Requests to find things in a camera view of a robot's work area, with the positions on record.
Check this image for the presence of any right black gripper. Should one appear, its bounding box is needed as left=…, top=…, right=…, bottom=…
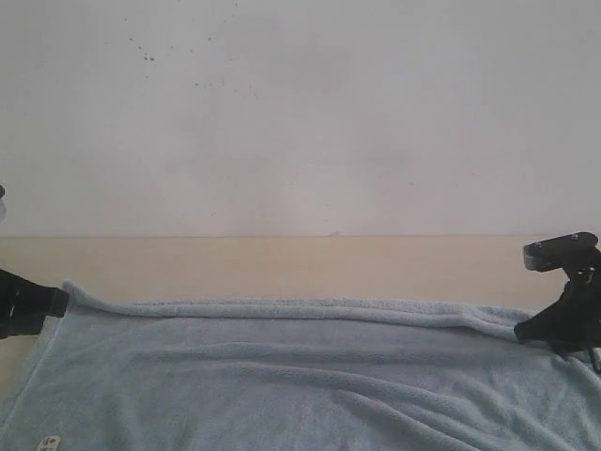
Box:
left=514, top=267, right=600, bottom=352

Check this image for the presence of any light blue towel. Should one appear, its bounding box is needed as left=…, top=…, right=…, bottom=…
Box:
left=1, top=283, right=600, bottom=450

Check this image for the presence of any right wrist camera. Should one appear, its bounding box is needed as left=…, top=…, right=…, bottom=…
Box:
left=522, top=232, right=600, bottom=280

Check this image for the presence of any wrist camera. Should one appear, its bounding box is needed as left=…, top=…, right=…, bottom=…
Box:
left=0, top=185, right=7, bottom=223
left=522, top=232, right=600, bottom=280

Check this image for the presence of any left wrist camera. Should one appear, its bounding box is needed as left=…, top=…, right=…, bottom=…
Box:
left=0, top=185, right=7, bottom=223

